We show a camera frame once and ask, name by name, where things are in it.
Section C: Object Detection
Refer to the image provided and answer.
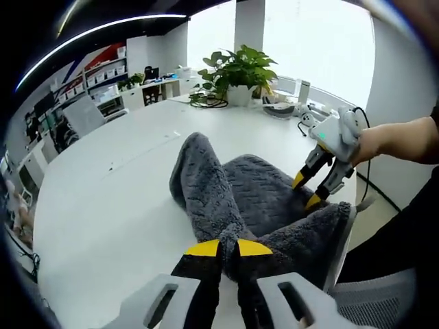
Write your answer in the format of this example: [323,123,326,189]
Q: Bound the grey towel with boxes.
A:
[169,132,359,295]

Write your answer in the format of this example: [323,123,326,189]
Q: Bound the person's right hand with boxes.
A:
[353,125,392,167]

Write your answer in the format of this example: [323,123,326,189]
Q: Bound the white handheld controller device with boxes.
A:
[296,104,318,130]

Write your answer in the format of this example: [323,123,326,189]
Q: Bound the white rectangular box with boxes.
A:
[298,79,311,103]

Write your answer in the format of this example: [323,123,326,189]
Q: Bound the white and grey device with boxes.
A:
[262,95,298,121]

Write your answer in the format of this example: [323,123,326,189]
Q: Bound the person's black clothing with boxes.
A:
[339,167,439,285]

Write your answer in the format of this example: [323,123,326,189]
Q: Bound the grey mesh chair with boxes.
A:
[329,267,423,329]

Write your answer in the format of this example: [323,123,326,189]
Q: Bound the green potted plant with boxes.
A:
[190,44,279,108]

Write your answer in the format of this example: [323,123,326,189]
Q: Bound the white cubby shelf unit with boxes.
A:
[119,77,193,111]

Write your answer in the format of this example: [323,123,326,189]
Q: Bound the small green plants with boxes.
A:
[117,73,145,90]

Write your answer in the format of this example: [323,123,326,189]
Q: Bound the grey office chair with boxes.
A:
[62,95,107,138]

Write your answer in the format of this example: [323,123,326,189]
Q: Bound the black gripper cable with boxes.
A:
[352,106,375,206]

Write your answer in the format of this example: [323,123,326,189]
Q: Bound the white wall shelving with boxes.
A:
[51,44,128,100]

